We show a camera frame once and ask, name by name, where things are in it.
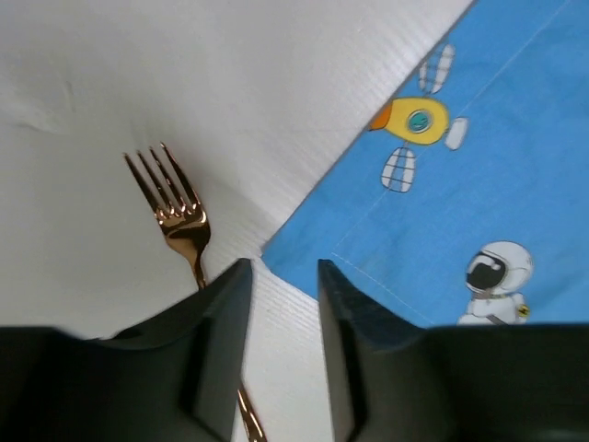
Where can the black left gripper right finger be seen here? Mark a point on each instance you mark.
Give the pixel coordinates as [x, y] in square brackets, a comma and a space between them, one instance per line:
[390, 380]

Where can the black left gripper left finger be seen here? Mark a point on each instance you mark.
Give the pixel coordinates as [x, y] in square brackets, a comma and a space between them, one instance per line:
[34, 385]

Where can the blue space-print cloth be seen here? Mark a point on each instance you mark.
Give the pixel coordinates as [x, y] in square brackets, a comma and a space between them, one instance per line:
[467, 201]

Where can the copper fork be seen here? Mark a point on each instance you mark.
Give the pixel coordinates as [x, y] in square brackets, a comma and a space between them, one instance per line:
[181, 216]

